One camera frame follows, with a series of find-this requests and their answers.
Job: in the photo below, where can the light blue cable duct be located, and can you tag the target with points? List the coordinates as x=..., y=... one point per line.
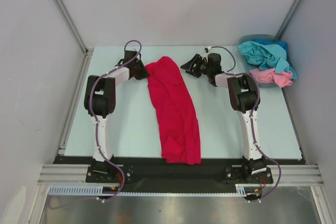
x=74, y=190
x=251, y=189

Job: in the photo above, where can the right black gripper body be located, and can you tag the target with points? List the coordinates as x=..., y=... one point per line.
x=196, y=64

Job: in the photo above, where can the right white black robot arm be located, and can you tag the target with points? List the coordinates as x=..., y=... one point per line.
x=244, y=98

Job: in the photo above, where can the pink t shirt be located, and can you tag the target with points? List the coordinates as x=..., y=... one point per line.
x=269, y=78

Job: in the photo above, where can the left aluminium frame post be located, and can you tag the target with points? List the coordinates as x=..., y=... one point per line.
x=71, y=26

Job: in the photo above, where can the aluminium frame post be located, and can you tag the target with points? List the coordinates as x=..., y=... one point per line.
x=288, y=18
x=71, y=26

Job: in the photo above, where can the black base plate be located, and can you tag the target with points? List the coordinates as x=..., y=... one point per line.
x=212, y=176

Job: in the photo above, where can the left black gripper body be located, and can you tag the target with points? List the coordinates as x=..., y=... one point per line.
x=140, y=73

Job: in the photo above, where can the dark blue t shirt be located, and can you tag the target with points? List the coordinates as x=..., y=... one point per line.
x=280, y=43

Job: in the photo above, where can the right aluminium frame post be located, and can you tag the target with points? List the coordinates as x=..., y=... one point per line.
x=288, y=18

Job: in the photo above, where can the right light blue cable duct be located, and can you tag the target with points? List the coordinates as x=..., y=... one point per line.
x=251, y=189

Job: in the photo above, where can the light blue t shirt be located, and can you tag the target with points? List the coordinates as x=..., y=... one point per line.
x=266, y=57

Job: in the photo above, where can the left light blue cable duct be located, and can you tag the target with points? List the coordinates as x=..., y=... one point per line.
x=74, y=190

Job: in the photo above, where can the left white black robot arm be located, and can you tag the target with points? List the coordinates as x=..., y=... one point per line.
x=100, y=102

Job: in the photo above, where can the red t shirt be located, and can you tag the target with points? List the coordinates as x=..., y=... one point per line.
x=176, y=116

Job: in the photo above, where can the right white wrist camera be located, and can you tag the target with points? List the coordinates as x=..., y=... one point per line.
x=208, y=50

